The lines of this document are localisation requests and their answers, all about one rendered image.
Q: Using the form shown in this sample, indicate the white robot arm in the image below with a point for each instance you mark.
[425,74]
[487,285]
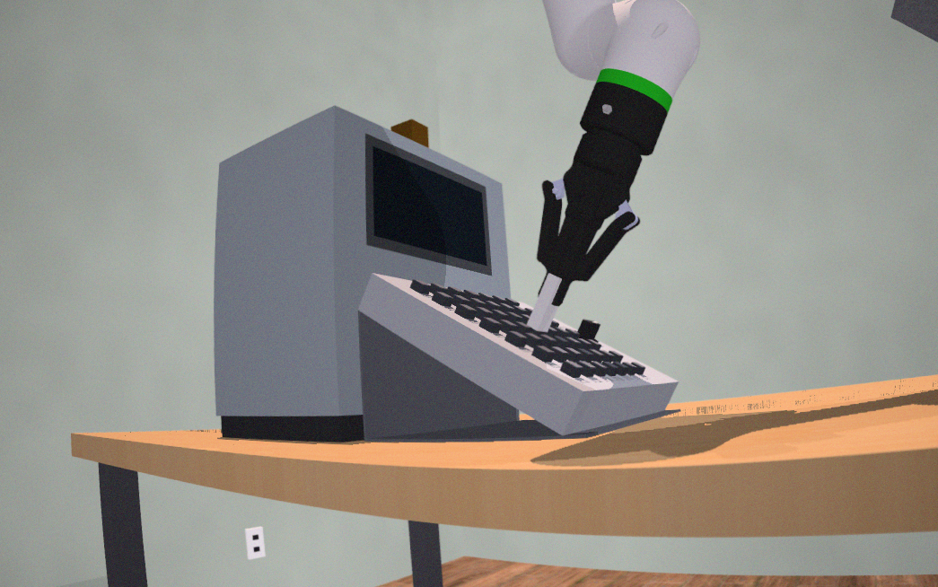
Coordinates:
[648,47]

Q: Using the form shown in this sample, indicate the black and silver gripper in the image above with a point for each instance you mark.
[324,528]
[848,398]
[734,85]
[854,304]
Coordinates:
[597,186]

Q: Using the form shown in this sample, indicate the grey control console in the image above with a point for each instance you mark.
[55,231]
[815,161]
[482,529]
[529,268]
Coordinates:
[306,217]

